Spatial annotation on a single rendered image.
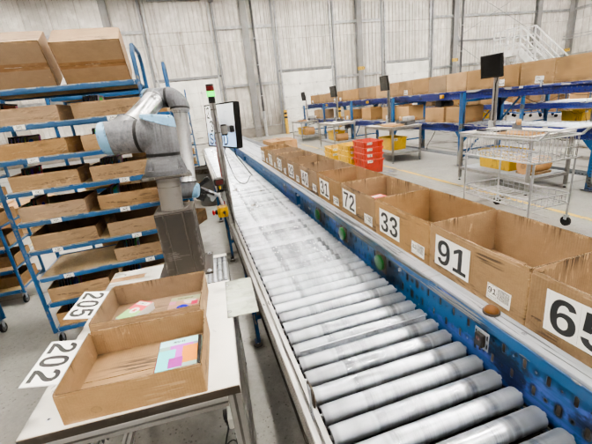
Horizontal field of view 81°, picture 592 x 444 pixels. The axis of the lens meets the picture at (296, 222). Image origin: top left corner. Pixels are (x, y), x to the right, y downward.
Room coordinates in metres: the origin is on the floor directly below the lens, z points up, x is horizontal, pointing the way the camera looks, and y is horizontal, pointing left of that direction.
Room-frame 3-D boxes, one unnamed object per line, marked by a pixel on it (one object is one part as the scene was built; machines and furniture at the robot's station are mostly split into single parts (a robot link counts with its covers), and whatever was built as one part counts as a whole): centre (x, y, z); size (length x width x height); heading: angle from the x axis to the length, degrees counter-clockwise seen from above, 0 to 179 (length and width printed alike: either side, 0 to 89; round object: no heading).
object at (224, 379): (1.23, 0.59, 0.74); 1.00 x 0.58 x 0.03; 11
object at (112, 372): (0.88, 0.51, 0.80); 0.38 x 0.28 x 0.10; 100
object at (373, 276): (1.31, -0.10, 0.72); 0.52 x 0.05 x 0.05; 105
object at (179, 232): (1.64, 0.58, 0.91); 0.26 x 0.26 x 0.33; 11
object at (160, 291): (1.20, 0.59, 0.80); 0.38 x 0.28 x 0.10; 99
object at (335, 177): (2.11, -0.36, 0.96); 0.39 x 0.29 x 0.17; 15
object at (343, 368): (0.87, -0.21, 0.72); 0.52 x 0.05 x 0.05; 105
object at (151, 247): (2.52, 1.17, 0.59); 0.40 x 0.30 x 0.10; 103
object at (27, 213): (2.39, 1.63, 0.99); 0.40 x 0.30 x 0.10; 103
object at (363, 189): (1.73, -0.46, 0.96); 0.39 x 0.29 x 0.17; 15
